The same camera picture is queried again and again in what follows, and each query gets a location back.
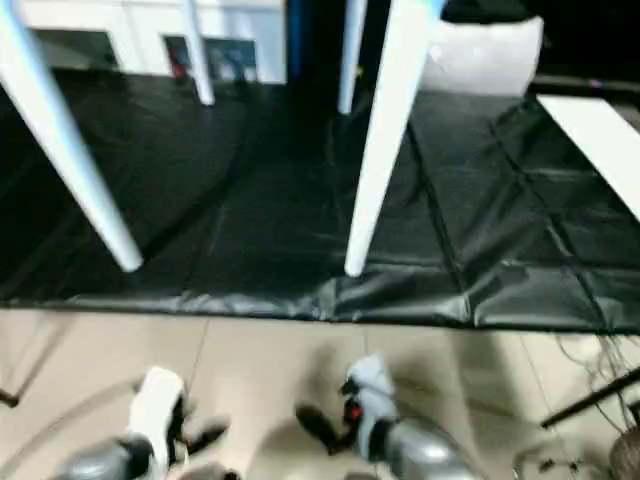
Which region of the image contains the white flat board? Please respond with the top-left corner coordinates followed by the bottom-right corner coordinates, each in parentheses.
top-left (535, 94), bottom-right (640, 224)

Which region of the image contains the grey padded backrest cushion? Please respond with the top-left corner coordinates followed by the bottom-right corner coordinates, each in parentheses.
top-left (422, 14), bottom-right (545, 97)

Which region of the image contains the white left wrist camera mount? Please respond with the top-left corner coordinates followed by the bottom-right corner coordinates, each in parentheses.
top-left (125, 366), bottom-right (187, 469)

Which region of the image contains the black stand leg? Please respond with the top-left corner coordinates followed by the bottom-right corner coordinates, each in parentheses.
top-left (541, 368), bottom-right (640, 430)

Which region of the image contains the black rod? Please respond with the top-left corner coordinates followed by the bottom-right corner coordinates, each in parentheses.
top-left (532, 74), bottom-right (640, 92)

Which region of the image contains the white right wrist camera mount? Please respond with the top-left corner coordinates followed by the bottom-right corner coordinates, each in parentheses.
top-left (342, 353), bottom-right (402, 462)

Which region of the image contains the brown woven basket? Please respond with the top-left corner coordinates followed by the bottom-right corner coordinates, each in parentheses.
top-left (610, 428), bottom-right (640, 480)

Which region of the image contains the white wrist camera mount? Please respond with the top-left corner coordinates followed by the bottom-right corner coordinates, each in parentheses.
top-left (342, 353), bottom-right (402, 462)
top-left (125, 366), bottom-right (187, 469)

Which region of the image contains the chrome tube frame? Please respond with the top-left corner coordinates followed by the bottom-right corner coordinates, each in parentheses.
top-left (513, 447), bottom-right (604, 479)

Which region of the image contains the black furniture with gold label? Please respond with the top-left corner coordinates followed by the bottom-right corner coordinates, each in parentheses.
top-left (284, 0), bottom-right (451, 96)

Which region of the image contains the white glass-door cabinet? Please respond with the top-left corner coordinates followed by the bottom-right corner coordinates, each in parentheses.
top-left (19, 0), bottom-right (289, 86)

